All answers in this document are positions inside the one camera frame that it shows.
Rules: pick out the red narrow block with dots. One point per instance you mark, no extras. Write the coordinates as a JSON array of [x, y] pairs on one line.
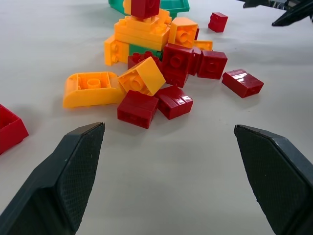
[[196, 61]]

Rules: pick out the yellow long stepped block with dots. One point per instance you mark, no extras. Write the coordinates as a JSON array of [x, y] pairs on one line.
[[140, 33]]

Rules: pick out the red brick at left edge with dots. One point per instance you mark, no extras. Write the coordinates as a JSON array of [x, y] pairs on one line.
[[11, 132]]

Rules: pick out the red tall hollow block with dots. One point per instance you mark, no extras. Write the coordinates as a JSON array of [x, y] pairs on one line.
[[176, 63]]

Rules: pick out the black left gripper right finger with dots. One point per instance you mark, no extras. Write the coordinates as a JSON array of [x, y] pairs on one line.
[[274, 176]]

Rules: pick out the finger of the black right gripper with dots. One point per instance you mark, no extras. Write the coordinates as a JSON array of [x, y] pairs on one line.
[[297, 13], [255, 2]]

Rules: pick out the small red brick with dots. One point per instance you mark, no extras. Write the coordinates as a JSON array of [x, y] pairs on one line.
[[217, 22]]

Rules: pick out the yellow studded block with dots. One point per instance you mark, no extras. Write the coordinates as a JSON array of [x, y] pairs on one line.
[[115, 51]]

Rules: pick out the red square plastic building brick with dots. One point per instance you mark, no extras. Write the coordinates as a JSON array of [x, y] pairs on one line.
[[211, 64]]

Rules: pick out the green plastic building piece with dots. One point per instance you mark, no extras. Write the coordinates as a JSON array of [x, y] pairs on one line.
[[177, 6]]

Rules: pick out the yellow curved plastic building brick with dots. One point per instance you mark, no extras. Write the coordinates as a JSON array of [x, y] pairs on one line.
[[90, 96]]

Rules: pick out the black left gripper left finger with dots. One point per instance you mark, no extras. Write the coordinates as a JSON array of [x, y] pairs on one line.
[[73, 171]]

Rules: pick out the red studded block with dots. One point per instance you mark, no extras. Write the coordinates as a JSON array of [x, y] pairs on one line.
[[137, 58]]

